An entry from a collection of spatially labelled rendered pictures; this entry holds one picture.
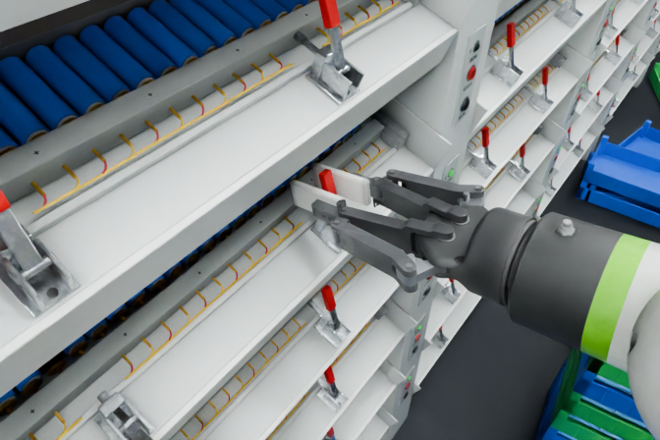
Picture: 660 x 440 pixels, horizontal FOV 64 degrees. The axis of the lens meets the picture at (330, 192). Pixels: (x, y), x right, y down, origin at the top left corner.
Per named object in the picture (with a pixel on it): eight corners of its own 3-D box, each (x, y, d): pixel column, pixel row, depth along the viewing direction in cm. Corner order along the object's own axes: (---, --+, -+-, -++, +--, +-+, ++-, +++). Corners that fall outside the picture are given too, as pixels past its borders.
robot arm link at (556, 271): (636, 200, 38) (594, 279, 33) (609, 308, 45) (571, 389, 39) (552, 178, 41) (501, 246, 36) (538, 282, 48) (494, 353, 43)
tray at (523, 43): (594, 16, 111) (641, -43, 100) (455, 154, 76) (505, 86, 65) (517, -37, 115) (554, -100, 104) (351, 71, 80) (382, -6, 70)
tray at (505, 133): (567, 92, 124) (607, 47, 113) (437, 242, 89) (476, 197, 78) (498, 42, 128) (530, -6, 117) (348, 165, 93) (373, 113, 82)
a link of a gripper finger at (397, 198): (460, 219, 44) (470, 211, 45) (366, 174, 52) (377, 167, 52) (460, 253, 46) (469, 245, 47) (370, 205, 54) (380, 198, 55)
